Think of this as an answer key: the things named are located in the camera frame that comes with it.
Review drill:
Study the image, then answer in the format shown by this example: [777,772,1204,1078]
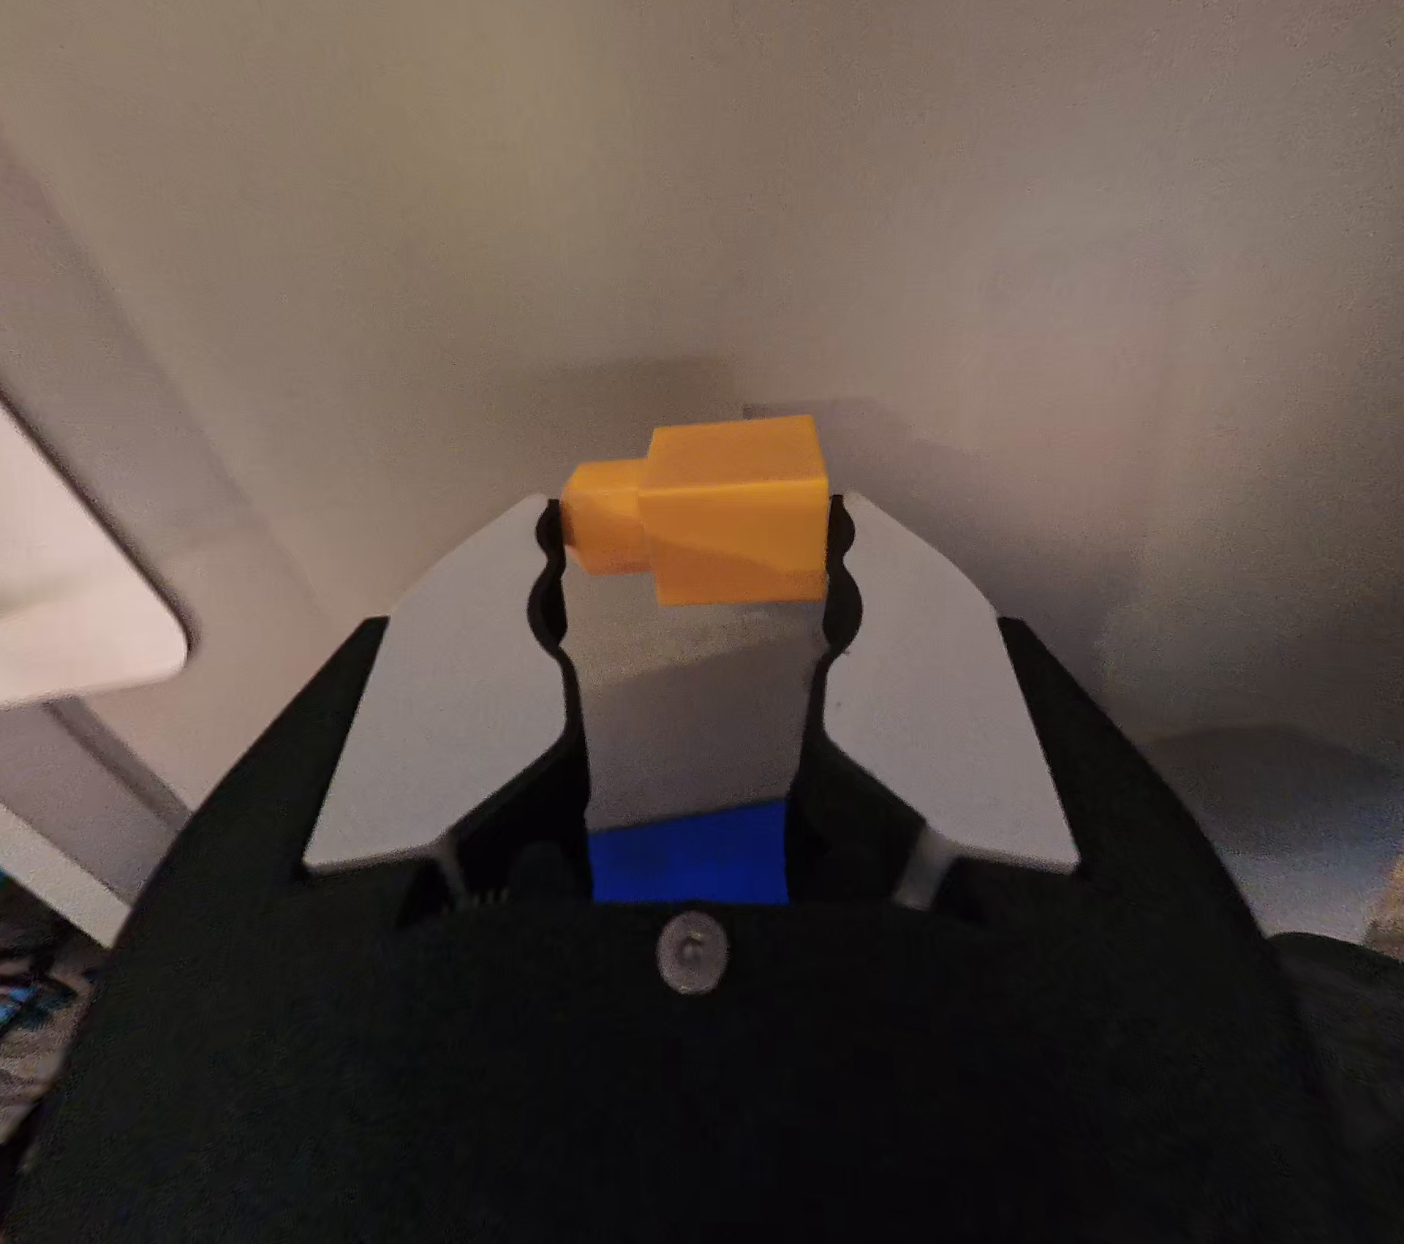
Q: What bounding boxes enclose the white document stand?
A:
[0,394,198,713]

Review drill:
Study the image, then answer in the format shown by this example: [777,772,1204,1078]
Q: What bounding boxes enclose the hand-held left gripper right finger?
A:
[787,494,1084,915]

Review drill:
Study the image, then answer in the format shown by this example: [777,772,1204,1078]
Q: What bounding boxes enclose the yellow one-stud building block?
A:
[559,413,831,608]

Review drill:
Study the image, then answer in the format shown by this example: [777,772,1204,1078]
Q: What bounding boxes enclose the blue plastic bin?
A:
[588,799,794,908]

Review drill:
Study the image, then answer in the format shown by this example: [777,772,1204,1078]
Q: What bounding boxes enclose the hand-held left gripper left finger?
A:
[303,495,594,911]

